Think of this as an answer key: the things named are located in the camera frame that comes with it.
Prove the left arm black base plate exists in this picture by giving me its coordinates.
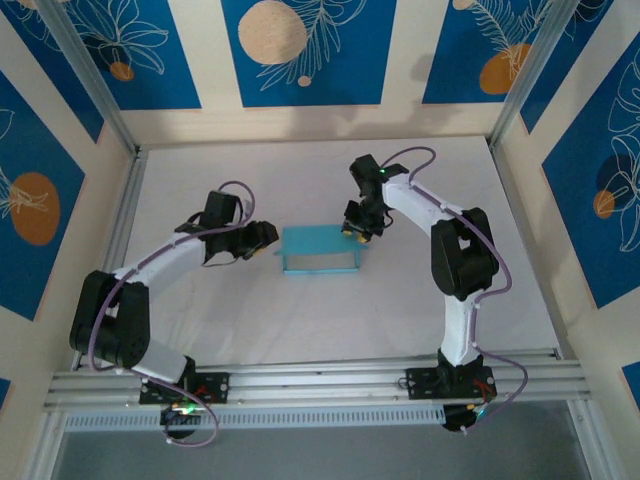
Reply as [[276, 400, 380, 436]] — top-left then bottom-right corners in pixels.
[[138, 371, 232, 405]]

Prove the aluminium frame post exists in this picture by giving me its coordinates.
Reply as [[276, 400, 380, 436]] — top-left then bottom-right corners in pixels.
[[487, 0, 584, 151], [37, 0, 140, 155]]

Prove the white table mat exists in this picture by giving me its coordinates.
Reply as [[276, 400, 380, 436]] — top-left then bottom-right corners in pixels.
[[99, 133, 562, 374]]

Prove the blue poster orange circle flower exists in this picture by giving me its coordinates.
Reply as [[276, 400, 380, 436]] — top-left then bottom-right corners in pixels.
[[0, 69, 86, 322]]

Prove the black controller box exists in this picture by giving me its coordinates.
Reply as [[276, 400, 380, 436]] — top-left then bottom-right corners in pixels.
[[442, 403, 490, 434], [159, 403, 207, 442]]

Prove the white and blue paper box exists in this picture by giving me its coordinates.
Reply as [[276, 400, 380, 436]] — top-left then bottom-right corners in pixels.
[[269, 224, 372, 277]]

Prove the blue poster orange dot flower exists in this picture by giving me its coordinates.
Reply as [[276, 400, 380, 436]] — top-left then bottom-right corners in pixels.
[[542, 44, 640, 310], [49, 0, 203, 111]]

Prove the aluminium mounting rail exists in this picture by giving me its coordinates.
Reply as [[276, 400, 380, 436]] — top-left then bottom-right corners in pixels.
[[42, 349, 596, 414]]

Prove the grey slotted cable duct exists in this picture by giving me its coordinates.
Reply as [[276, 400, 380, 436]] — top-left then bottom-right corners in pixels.
[[63, 405, 447, 433]]

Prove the blue poster white line flower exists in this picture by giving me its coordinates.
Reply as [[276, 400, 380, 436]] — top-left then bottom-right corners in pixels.
[[0, 0, 106, 145], [519, 0, 616, 134]]

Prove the blue poster peach circle fern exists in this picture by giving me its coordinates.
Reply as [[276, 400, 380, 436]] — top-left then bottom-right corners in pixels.
[[221, 0, 399, 108]]

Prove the blue poster orange circle fern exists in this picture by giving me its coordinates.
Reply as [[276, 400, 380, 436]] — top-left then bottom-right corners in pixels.
[[422, 0, 556, 105]]

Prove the aluminium side rail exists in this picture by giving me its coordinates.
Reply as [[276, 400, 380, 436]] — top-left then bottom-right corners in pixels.
[[74, 149, 150, 371]]

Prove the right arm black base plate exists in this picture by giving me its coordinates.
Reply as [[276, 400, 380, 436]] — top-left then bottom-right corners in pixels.
[[405, 367, 497, 401]]

